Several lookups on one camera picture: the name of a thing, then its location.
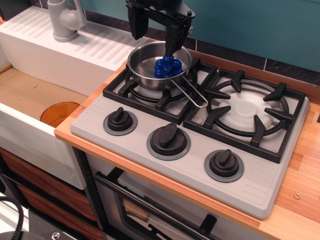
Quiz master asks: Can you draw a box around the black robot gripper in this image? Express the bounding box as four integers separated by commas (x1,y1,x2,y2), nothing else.
126,0,196,57

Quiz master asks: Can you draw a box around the stainless steel pan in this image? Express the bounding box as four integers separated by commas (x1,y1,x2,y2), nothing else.
127,41,208,108

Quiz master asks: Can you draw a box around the blue toy blueberry cluster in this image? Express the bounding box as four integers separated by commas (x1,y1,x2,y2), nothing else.
154,56,183,79

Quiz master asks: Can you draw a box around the black left stove knob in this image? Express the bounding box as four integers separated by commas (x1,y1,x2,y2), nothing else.
103,107,138,136

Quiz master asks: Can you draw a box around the black stove knob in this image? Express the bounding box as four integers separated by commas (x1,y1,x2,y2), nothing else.
204,149,245,183
146,123,191,161
103,107,138,136

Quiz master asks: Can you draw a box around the black middle stove knob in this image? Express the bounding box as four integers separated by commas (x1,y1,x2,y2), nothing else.
146,123,191,161

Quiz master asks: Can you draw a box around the grey toy stove top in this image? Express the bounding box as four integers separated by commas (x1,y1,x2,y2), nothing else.
69,46,311,220

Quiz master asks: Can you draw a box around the black right stove knob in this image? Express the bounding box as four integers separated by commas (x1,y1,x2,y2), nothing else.
204,149,245,183

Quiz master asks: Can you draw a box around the black left burner grate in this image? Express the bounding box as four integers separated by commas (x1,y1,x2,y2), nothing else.
102,57,218,125

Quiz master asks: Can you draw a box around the black burner grate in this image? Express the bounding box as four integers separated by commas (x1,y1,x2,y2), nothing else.
102,57,218,125
183,69,310,164

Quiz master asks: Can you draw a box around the grey toy faucet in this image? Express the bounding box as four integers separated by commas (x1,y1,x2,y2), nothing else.
47,0,86,43

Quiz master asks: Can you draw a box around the white toy sink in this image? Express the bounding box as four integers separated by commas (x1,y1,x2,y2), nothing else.
0,6,147,190

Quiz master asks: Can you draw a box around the black right burner grate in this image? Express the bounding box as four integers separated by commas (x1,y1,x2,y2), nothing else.
183,69,310,164

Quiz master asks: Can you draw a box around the orange translucent plate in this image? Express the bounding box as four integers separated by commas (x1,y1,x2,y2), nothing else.
40,101,80,128

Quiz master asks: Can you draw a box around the wooden drawer front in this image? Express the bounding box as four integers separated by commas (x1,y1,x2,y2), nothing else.
0,148,106,240

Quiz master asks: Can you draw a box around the oven door with black handle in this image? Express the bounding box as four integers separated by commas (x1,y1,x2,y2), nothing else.
94,167,217,240

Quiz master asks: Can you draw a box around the black braided cable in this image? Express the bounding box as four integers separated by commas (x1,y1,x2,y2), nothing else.
0,196,25,240

